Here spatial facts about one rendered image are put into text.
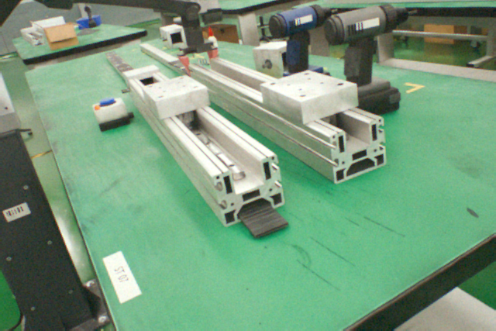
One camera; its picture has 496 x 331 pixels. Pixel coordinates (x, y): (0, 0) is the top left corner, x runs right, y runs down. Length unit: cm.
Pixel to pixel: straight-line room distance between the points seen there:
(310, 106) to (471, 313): 77
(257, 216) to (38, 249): 113
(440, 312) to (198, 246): 82
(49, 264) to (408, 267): 135
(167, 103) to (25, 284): 101
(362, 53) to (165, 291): 60
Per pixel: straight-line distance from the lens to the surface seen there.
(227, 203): 62
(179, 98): 89
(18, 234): 162
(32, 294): 174
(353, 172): 72
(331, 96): 74
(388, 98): 96
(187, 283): 56
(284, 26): 107
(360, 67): 93
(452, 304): 132
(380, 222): 61
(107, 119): 121
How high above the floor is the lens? 112
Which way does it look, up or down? 23 degrees down
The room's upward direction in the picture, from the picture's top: 11 degrees counter-clockwise
